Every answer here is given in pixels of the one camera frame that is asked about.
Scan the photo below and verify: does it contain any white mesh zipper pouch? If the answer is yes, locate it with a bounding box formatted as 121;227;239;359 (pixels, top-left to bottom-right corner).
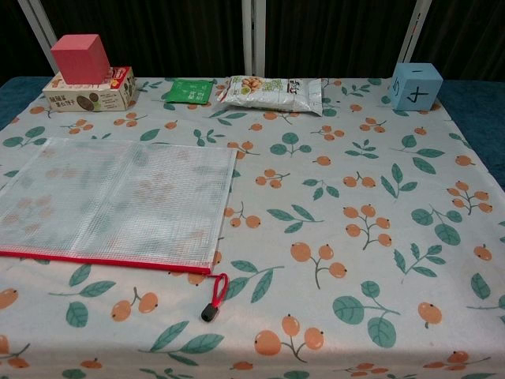
0;136;238;276

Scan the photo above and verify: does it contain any silver nut snack bag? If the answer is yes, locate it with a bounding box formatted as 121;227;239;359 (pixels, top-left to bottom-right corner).
214;75;324;117

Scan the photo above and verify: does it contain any floral orange berry tablecloth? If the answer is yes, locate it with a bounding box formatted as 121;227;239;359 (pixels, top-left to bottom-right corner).
0;77;505;379

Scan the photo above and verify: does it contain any green sachet packet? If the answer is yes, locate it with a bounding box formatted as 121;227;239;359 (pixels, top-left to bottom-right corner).
162;77;215;105

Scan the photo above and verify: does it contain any biscuit carton box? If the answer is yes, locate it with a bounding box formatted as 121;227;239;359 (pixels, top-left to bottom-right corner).
41;66;137;113

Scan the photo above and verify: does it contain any light blue cube block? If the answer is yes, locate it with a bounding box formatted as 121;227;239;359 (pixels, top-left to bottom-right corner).
389;62;444;112

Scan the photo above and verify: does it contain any pink cube block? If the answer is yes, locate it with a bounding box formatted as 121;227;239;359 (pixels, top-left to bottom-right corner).
50;33;111;85

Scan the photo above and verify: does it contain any white upright frame post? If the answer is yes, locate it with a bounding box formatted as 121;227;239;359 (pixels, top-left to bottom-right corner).
241;0;267;78

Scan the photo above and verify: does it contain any white slanted frame post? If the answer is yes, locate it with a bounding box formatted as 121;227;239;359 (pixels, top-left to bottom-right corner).
395;0;433;65
17;0;61;74

